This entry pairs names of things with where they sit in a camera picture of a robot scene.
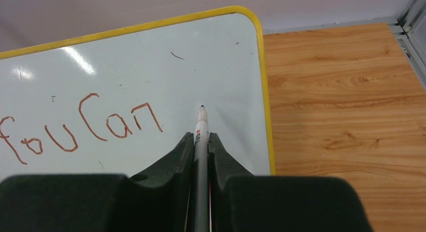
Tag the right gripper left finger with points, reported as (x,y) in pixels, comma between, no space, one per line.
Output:
(155,199)

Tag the yellow-framed whiteboard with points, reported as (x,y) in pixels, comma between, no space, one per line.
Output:
(117,101)

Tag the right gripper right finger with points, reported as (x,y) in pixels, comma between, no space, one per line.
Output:
(242,201)

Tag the brown whiteboard marker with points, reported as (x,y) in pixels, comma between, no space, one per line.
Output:
(201,183)

